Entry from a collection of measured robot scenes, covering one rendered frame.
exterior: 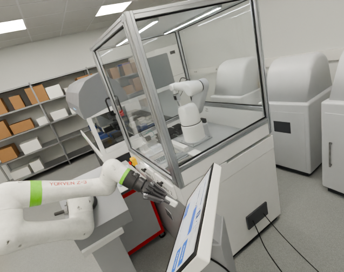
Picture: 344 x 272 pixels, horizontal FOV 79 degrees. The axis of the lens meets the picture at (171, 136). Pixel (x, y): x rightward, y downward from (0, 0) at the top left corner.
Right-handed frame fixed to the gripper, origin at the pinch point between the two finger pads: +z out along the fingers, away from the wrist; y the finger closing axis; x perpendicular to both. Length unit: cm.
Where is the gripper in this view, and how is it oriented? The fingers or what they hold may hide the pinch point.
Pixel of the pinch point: (170, 201)
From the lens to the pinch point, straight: 113.6
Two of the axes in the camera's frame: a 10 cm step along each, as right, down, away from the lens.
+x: -4.0, 7.7, 5.0
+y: 2.7, -4.2, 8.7
